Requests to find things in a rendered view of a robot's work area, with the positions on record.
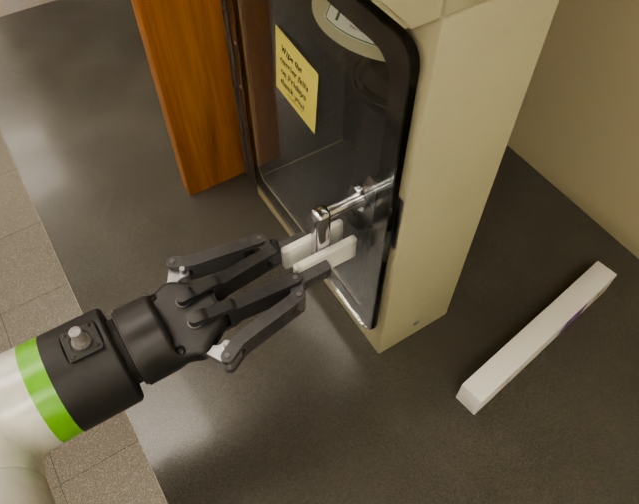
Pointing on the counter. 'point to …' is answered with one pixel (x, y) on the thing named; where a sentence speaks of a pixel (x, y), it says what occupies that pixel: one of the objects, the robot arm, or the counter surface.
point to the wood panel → (193, 87)
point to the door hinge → (235, 85)
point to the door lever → (320, 222)
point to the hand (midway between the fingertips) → (319, 252)
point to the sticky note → (296, 79)
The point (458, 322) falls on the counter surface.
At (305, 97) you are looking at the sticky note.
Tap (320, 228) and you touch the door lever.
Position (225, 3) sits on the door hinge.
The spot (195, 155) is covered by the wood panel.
